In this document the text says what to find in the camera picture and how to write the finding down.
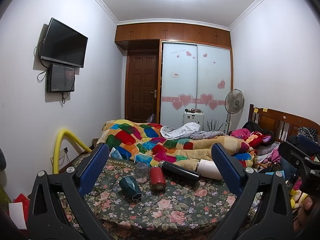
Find small black wall monitor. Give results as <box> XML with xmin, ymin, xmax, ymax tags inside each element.
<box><xmin>46</xmin><ymin>64</ymin><xmax>75</xmax><ymax>93</ymax></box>

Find standing electric fan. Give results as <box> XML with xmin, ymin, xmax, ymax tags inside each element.
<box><xmin>224</xmin><ymin>89</ymin><xmax>245</xmax><ymax>134</ymax></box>

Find clear glass cup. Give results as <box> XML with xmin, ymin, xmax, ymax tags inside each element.
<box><xmin>135</xmin><ymin>162</ymin><xmax>150</xmax><ymax>184</ymax></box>

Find black thermos bottle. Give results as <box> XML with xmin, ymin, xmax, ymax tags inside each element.
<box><xmin>159</xmin><ymin>161</ymin><xmax>201</xmax><ymax>187</ymax></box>

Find brown wooden door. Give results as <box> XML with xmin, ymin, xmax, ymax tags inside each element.
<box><xmin>125</xmin><ymin>51</ymin><xmax>159</xmax><ymax>123</ymax></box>

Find grey white crumpled cloth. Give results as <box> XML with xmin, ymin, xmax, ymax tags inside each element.
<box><xmin>160</xmin><ymin>122</ymin><xmax>225</xmax><ymax>140</ymax></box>

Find dark teal ceramic cup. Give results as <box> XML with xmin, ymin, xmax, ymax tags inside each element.
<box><xmin>119</xmin><ymin>176</ymin><xmax>142</xmax><ymax>201</ymax></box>

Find red metal cup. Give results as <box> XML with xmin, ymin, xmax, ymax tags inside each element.
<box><xmin>150</xmin><ymin>166</ymin><xmax>166</xmax><ymax>191</ymax></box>

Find red paper bag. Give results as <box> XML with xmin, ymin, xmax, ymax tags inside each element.
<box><xmin>12</xmin><ymin>193</ymin><xmax>30</xmax><ymax>224</ymax></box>

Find wooden headboard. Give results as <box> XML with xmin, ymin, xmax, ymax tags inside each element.
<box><xmin>248</xmin><ymin>104</ymin><xmax>319</xmax><ymax>142</ymax></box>

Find brown overhead wooden cabinets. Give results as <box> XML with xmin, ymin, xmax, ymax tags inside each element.
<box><xmin>114</xmin><ymin>22</ymin><xmax>232</xmax><ymax>50</ymax></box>

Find colourful patchwork quilt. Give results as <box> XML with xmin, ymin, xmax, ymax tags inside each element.
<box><xmin>97</xmin><ymin>119</ymin><xmax>257</xmax><ymax>171</ymax></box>

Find floral green tablecloth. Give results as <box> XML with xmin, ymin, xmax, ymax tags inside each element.
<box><xmin>58</xmin><ymin>154</ymin><xmax>258</xmax><ymax>240</ymax></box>

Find white small appliance box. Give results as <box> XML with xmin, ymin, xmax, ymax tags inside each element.
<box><xmin>183</xmin><ymin>108</ymin><xmax>204</xmax><ymax>127</ymax></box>

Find person's right hand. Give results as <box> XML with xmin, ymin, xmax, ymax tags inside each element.
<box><xmin>293</xmin><ymin>196</ymin><xmax>314</xmax><ymax>233</ymax></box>

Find yellow foam tube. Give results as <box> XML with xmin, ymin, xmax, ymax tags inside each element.
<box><xmin>52</xmin><ymin>128</ymin><xmax>91</xmax><ymax>174</ymax></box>

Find wall mounted black television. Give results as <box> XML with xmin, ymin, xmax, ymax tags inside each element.
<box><xmin>40</xmin><ymin>18</ymin><xmax>88</xmax><ymax>68</ymax></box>

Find pink red clothes pile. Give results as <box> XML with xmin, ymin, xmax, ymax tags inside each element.
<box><xmin>229</xmin><ymin>128</ymin><xmax>276</xmax><ymax>167</ymax></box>

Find white thermos cup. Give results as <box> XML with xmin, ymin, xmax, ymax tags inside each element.
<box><xmin>195</xmin><ymin>159</ymin><xmax>222</xmax><ymax>180</ymax></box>

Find frosted sliding wardrobe with hearts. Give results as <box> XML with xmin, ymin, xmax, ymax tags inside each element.
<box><xmin>159</xmin><ymin>42</ymin><xmax>233</xmax><ymax>132</ymax></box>

